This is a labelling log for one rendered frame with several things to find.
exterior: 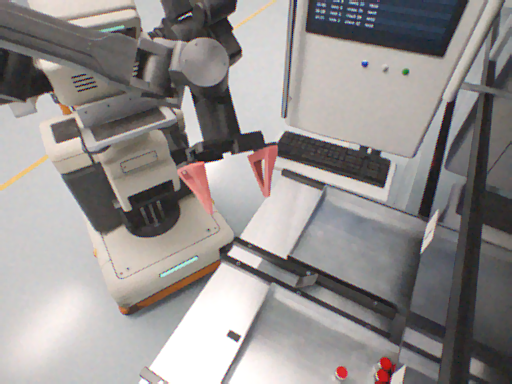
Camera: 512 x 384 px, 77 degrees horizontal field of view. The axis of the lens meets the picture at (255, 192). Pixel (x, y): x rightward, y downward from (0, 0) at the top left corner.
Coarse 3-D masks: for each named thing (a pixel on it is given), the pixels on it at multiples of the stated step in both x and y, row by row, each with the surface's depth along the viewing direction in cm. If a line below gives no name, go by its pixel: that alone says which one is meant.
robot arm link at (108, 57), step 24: (0, 0) 36; (0, 24) 36; (24, 24) 37; (48, 24) 38; (72, 24) 39; (24, 48) 38; (48, 48) 39; (72, 48) 39; (96, 48) 40; (120, 48) 42; (144, 48) 43; (168, 48) 44; (96, 72) 41; (120, 72) 42; (144, 72) 44; (168, 72) 45; (168, 96) 45
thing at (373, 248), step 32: (320, 224) 86; (352, 224) 86; (384, 224) 86; (416, 224) 85; (288, 256) 77; (320, 256) 80; (352, 256) 80; (384, 256) 80; (416, 256) 80; (352, 288) 72; (384, 288) 74
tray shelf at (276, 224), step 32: (288, 192) 94; (320, 192) 94; (256, 224) 87; (288, 224) 87; (256, 256) 80; (224, 288) 74; (256, 288) 74; (320, 288) 74; (192, 320) 69; (224, 320) 69; (384, 320) 69; (160, 352) 65; (192, 352) 65; (224, 352) 65
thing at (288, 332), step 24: (264, 312) 70; (288, 312) 70; (312, 312) 70; (264, 336) 67; (288, 336) 67; (312, 336) 67; (336, 336) 67; (360, 336) 67; (240, 360) 64; (264, 360) 64; (288, 360) 64; (312, 360) 64; (336, 360) 64; (360, 360) 64
